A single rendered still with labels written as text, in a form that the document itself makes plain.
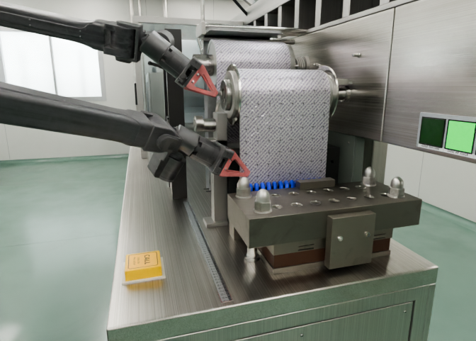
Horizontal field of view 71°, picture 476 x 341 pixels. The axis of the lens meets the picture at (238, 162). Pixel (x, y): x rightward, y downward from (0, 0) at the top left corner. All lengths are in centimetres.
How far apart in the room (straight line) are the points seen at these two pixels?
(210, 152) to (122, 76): 561
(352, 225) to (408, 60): 36
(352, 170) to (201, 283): 52
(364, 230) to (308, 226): 12
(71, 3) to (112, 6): 62
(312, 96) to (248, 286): 47
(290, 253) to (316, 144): 30
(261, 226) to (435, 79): 44
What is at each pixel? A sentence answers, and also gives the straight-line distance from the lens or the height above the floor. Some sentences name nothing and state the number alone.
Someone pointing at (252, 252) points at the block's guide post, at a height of 92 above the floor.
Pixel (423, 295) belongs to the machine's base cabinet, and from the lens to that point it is 86.
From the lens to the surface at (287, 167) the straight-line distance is 85.
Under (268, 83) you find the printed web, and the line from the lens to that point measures 81.
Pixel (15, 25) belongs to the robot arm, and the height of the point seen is 140.
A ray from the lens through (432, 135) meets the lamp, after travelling 75.
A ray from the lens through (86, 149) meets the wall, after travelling 647.
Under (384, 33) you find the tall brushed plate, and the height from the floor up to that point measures 139.
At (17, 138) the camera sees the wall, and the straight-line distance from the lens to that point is 667.
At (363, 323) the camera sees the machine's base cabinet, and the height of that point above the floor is 80.
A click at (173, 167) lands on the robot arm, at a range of 76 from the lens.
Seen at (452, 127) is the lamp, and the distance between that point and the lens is 72.
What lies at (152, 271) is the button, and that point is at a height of 91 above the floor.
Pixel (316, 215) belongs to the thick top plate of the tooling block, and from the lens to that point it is 68.
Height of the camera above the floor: 127
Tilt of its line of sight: 13 degrees down
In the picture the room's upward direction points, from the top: straight up
